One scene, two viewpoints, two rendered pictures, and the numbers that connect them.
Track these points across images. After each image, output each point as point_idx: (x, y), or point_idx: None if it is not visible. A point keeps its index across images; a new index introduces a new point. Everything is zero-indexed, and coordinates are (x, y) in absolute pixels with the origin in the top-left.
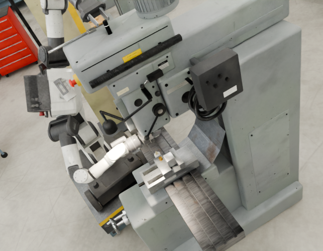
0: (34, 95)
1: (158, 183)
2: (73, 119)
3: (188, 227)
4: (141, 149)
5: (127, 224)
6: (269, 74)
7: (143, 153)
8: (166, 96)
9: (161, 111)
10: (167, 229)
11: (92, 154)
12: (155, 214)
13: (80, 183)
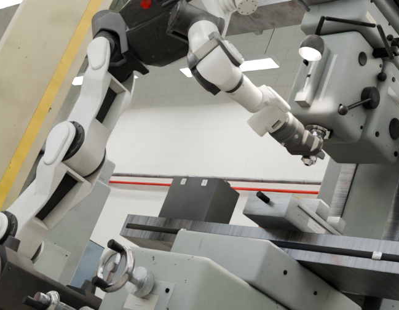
0: None
1: (305, 206)
2: None
3: None
4: (202, 221)
5: (144, 286)
6: None
7: (200, 231)
8: (385, 93)
9: (375, 99)
10: None
11: (48, 195)
12: (255, 277)
13: (235, 53)
